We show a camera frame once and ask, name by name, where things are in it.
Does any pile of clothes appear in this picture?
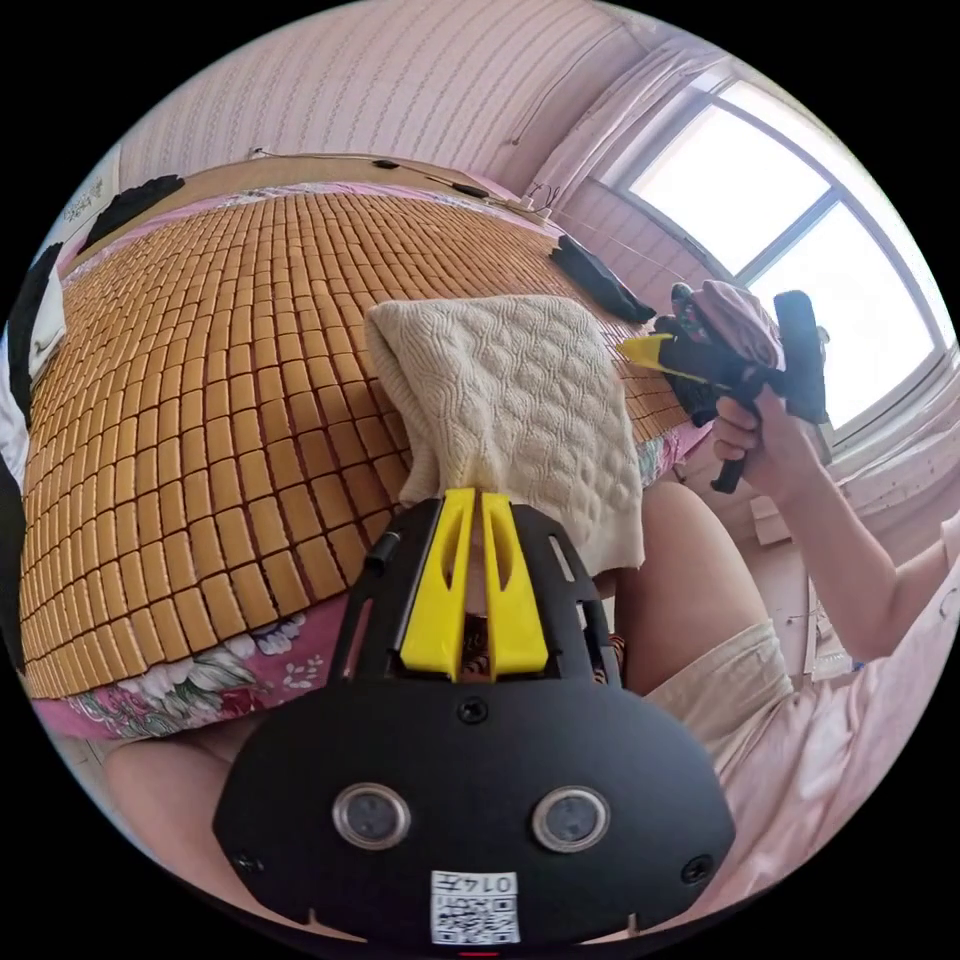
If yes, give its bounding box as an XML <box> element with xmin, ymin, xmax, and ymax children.
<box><xmin>0</xmin><ymin>243</ymin><xmax>70</xmax><ymax>676</ymax></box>

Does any pink curtain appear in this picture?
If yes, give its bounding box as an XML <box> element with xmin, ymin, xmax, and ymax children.
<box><xmin>524</xmin><ymin>33</ymin><xmax>725</xmax><ymax>198</ymax></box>

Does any pink floral garment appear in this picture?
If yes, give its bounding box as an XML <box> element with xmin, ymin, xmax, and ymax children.
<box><xmin>669</xmin><ymin>279</ymin><xmax>787</xmax><ymax>370</ymax></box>

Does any person's right hand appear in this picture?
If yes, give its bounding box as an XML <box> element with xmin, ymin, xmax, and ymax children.
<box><xmin>710</xmin><ymin>383</ymin><xmax>813</xmax><ymax>505</ymax></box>

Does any bed with woven mat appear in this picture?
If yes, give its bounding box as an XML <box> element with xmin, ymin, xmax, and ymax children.
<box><xmin>18</xmin><ymin>153</ymin><xmax>721</xmax><ymax>744</ymax></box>

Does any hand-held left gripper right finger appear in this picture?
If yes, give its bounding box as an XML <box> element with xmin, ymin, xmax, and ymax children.
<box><xmin>481</xmin><ymin>491</ymin><xmax>550</xmax><ymax>683</ymax></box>

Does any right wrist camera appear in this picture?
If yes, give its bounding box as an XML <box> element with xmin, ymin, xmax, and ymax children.
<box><xmin>773</xmin><ymin>290</ymin><xmax>832</xmax><ymax>426</ymax></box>

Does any window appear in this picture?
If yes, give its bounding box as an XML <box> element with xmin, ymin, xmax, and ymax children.
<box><xmin>590</xmin><ymin>73</ymin><xmax>955</xmax><ymax>445</ymax></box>

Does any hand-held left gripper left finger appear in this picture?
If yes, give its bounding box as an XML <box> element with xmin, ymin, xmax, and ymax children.
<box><xmin>399</xmin><ymin>488</ymin><xmax>476</xmax><ymax>681</ymax></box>

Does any person's body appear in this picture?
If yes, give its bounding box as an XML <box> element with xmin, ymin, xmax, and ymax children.
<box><xmin>103</xmin><ymin>479</ymin><xmax>960</xmax><ymax>928</ymax></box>

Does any beige cable-knit sweater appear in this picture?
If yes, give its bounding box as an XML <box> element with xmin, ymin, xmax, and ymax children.
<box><xmin>363</xmin><ymin>294</ymin><xmax>648</xmax><ymax>573</ymax></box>

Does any black garment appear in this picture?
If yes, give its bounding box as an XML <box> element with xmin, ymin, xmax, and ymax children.
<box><xmin>549</xmin><ymin>235</ymin><xmax>659</xmax><ymax>325</ymax></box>
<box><xmin>80</xmin><ymin>173</ymin><xmax>187</xmax><ymax>254</ymax></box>

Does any person's right forearm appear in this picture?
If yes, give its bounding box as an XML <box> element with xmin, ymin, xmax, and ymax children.
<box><xmin>779</xmin><ymin>442</ymin><xmax>952</xmax><ymax>663</ymax></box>

